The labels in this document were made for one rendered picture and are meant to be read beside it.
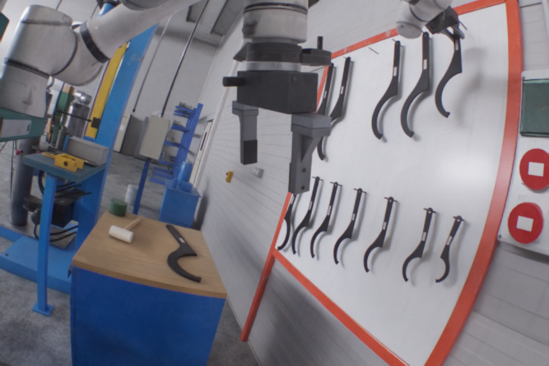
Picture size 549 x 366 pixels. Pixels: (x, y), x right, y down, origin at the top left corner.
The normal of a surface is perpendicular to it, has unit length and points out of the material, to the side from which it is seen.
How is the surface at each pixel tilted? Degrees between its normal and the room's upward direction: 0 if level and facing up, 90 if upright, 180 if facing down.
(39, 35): 90
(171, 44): 90
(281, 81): 114
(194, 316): 90
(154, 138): 90
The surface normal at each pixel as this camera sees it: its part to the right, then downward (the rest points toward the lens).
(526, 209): -0.93, 0.07
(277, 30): 0.09, 0.32
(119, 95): 0.37, 0.09
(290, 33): 0.41, 0.30
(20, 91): 0.88, -0.13
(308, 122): -0.83, 0.15
